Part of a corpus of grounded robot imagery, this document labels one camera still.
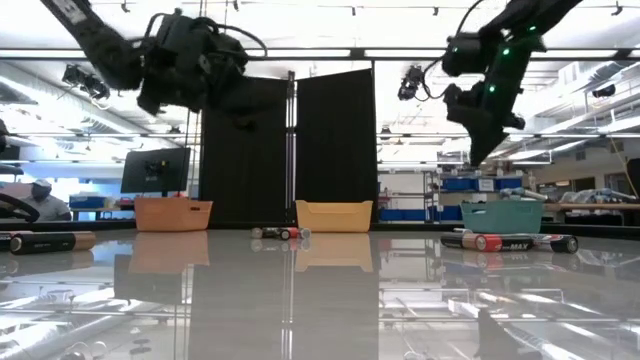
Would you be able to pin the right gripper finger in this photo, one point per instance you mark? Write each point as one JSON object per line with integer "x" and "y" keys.
{"x": 477, "y": 145}
{"x": 492, "y": 140}

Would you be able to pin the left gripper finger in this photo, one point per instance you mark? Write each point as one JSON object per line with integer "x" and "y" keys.
{"x": 242, "y": 117}
{"x": 257, "y": 92}

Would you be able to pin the red black battery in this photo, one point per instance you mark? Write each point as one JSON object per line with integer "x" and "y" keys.
{"x": 4, "y": 241}
{"x": 280, "y": 233}
{"x": 505, "y": 243}
{"x": 562, "y": 244}

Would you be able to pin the yellow plastic bin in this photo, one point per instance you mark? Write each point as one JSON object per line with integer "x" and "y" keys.
{"x": 332, "y": 217}

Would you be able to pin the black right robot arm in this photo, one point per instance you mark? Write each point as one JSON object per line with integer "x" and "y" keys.
{"x": 530, "y": 15}

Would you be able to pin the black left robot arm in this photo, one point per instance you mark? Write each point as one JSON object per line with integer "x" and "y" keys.
{"x": 95, "y": 45}

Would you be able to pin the blue storage bin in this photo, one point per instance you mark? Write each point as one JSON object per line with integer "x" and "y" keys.
{"x": 509, "y": 184}
{"x": 447, "y": 214}
{"x": 400, "y": 215}
{"x": 457, "y": 184}

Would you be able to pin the white grey tube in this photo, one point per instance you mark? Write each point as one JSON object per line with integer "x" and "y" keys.
{"x": 522, "y": 194}

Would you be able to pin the metal shelf rack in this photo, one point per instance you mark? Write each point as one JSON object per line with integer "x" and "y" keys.
{"x": 432, "y": 200}

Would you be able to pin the teal plastic bin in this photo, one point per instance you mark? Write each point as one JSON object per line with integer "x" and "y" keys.
{"x": 500, "y": 217}

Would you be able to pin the black computer monitor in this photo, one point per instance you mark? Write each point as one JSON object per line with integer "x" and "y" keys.
{"x": 150, "y": 170}

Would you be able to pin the black folding screen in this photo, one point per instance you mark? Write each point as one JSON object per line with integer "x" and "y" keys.
{"x": 335, "y": 150}

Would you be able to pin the black overhead beam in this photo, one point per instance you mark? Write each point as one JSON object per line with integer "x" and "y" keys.
{"x": 357, "y": 53}

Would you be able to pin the wooden workbench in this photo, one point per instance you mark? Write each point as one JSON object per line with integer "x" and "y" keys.
{"x": 590, "y": 206}

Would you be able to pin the black ceiling dome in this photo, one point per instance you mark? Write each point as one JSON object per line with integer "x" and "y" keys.
{"x": 604, "y": 91}

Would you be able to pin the orange plastic bin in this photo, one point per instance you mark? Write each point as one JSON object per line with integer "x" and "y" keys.
{"x": 170, "y": 215}

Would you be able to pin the clear plastic wrapped items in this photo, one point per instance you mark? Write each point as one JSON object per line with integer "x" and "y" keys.
{"x": 605, "y": 196}

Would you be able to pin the blue box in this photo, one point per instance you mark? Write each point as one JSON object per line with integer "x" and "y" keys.
{"x": 87, "y": 202}

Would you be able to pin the person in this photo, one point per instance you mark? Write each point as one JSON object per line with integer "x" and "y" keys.
{"x": 47, "y": 207}

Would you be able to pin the pink padded object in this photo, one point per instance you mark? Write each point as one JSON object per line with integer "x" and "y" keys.
{"x": 10, "y": 189}

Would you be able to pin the black chair armrest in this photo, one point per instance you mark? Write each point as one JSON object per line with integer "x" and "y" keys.
{"x": 22, "y": 207}

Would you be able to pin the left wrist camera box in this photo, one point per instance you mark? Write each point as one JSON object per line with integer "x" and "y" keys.
{"x": 172, "y": 32}

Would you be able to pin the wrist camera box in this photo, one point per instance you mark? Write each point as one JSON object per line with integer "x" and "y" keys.
{"x": 172, "y": 32}
{"x": 462, "y": 55}

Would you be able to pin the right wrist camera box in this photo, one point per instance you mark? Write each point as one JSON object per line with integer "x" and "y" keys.
{"x": 462, "y": 55}

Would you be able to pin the black hanging camera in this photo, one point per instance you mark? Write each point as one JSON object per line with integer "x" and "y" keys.
{"x": 87, "y": 82}
{"x": 411, "y": 82}

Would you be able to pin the black aluminium table frame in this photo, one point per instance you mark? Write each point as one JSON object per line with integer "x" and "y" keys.
{"x": 240, "y": 226}

